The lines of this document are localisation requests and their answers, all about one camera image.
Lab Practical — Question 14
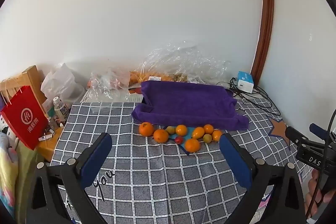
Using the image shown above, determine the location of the red paper bag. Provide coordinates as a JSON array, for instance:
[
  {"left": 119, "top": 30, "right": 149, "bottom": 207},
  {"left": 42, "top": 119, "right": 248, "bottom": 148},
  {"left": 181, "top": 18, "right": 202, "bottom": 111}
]
[{"left": 0, "top": 78, "right": 49, "bottom": 150}]

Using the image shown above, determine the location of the large orange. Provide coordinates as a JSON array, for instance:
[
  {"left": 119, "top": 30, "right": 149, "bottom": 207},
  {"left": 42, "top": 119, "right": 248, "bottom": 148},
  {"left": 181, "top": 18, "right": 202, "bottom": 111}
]
[
  {"left": 184, "top": 138, "right": 201, "bottom": 153},
  {"left": 153, "top": 129, "right": 169, "bottom": 143},
  {"left": 139, "top": 122, "right": 155, "bottom": 137}
]

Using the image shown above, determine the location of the brown wooden door frame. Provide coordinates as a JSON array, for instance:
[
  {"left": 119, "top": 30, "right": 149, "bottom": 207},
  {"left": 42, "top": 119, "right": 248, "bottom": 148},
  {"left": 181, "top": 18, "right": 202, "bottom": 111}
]
[{"left": 251, "top": 0, "right": 275, "bottom": 86}]

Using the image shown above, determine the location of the wooden chair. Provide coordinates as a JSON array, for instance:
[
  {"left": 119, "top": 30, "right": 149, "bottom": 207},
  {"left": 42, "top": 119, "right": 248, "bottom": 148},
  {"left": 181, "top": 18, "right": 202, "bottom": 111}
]
[{"left": 0, "top": 65, "right": 46, "bottom": 109}]

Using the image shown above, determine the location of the pile of bagged oranges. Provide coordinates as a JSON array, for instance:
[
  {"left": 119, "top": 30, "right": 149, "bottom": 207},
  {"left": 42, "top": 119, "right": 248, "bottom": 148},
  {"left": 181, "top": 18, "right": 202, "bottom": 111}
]
[{"left": 129, "top": 70, "right": 174, "bottom": 83}]

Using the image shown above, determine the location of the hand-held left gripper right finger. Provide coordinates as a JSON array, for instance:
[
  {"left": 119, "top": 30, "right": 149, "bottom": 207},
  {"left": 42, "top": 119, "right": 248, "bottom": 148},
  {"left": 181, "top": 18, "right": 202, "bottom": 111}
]
[{"left": 219, "top": 133, "right": 306, "bottom": 224}]

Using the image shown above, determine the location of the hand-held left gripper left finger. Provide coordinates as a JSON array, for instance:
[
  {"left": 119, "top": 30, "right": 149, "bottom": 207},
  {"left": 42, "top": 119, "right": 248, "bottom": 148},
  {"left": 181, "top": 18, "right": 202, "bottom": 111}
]
[{"left": 25, "top": 132, "right": 113, "bottom": 224}]

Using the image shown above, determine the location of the pastel patterned cloth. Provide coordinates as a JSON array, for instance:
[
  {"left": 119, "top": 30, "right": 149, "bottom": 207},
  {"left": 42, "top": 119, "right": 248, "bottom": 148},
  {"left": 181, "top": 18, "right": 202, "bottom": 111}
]
[{"left": 0, "top": 132, "right": 38, "bottom": 222}]

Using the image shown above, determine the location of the person's right hand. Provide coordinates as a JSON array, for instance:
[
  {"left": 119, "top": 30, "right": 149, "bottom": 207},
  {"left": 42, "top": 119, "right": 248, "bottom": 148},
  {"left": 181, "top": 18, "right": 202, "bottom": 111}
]
[{"left": 304, "top": 168, "right": 333, "bottom": 217}]

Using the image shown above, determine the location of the grey checked blanket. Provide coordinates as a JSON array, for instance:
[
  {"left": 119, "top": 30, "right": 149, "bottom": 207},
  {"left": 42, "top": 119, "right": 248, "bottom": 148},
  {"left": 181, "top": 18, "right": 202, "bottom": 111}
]
[{"left": 50, "top": 94, "right": 310, "bottom": 224}]

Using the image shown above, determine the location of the black cable bundle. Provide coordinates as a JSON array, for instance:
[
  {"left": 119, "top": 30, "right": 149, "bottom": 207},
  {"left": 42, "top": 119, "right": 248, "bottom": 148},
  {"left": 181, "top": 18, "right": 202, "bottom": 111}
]
[{"left": 229, "top": 77, "right": 282, "bottom": 116}]

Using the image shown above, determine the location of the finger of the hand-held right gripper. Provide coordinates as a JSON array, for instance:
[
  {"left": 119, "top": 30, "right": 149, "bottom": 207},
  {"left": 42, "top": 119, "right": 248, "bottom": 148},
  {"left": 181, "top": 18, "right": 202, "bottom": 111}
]
[
  {"left": 309, "top": 123, "right": 329, "bottom": 138},
  {"left": 285, "top": 126, "right": 309, "bottom": 146}
]

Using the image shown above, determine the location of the large clear plastic bag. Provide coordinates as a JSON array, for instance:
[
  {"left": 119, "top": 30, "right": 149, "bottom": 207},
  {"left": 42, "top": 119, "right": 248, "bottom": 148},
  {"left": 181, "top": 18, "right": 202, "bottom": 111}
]
[{"left": 136, "top": 40, "right": 231, "bottom": 84}]

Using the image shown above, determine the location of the oval kumquat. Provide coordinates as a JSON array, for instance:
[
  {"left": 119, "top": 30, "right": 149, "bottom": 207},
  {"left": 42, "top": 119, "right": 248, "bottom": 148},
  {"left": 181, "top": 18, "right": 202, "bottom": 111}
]
[{"left": 192, "top": 127, "right": 205, "bottom": 139}]

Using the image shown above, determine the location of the purple towel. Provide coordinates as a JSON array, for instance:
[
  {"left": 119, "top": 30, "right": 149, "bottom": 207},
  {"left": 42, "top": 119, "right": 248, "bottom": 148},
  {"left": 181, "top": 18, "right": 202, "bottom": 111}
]
[{"left": 131, "top": 80, "right": 250, "bottom": 131}]

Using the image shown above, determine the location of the white plastic bag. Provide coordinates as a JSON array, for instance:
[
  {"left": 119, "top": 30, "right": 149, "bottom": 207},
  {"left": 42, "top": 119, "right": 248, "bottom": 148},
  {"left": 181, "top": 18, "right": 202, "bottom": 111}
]
[{"left": 41, "top": 63, "right": 86, "bottom": 109}]

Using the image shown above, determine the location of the clear plastic bottle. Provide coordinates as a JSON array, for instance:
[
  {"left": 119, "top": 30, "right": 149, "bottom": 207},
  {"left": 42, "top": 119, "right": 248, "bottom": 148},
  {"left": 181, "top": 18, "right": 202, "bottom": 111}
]
[{"left": 52, "top": 97, "right": 69, "bottom": 122}]

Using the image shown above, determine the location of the small clear plastic bag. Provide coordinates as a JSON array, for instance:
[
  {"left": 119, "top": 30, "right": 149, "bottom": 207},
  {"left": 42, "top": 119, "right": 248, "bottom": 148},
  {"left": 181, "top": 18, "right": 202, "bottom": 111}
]
[{"left": 88, "top": 68, "right": 132, "bottom": 102}]

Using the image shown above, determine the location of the wooden side table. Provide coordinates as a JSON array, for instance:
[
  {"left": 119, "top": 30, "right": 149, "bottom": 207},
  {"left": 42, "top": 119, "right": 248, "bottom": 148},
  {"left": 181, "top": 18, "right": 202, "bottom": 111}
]
[{"left": 36, "top": 124, "right": 65, "bottom": 163}]

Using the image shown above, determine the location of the white and blue box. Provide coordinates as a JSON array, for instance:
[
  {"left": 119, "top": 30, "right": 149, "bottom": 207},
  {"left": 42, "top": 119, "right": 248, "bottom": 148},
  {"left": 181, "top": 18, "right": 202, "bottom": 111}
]
[{"left": 237, "top": 71, "right": 255, "bottom": 93}]

